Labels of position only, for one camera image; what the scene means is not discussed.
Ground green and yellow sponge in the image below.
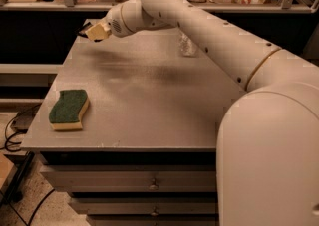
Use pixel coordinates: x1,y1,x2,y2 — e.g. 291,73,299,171
49,90,90,131

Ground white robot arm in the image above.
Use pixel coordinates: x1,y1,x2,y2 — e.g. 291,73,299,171
86,0,319,226

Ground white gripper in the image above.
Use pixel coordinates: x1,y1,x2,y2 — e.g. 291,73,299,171
85,5,131,41

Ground clear plastic water bottle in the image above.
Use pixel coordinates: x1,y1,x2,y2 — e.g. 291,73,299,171
179,32,197,57

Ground grey power box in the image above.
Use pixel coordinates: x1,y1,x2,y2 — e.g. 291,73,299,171
10,112,35,132

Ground black cables left floor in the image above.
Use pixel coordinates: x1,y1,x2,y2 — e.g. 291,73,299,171
0,104,56,226

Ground grey drawer cabinet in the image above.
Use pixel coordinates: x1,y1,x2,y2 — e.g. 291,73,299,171
22,29,244,226

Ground drawer knob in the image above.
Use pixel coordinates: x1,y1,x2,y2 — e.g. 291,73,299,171
150,207,159,217
149,178,160,191

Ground top drawer knob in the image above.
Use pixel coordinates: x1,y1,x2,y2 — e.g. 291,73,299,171
149,178,160,191

